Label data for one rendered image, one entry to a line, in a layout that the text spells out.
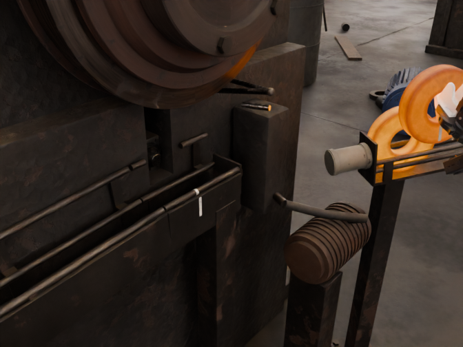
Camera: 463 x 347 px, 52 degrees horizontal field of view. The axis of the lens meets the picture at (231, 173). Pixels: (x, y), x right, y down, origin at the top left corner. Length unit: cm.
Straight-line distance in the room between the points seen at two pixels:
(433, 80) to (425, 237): 120
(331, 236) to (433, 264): 93
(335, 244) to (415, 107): 34
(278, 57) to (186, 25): 52
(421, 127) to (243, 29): 45
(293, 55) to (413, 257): 107
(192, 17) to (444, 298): 144
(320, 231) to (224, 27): 56
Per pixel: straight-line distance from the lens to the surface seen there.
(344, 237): 111
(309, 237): 106
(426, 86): 98
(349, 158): 107
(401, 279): 186
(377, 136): 110
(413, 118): 99
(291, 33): 349
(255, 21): 72
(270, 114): 96
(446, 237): 214
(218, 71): 78
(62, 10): 61
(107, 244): 76
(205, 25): 64
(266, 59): 108
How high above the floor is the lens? 116
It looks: 29 degrees down
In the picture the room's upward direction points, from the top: 1 degrees clockwise
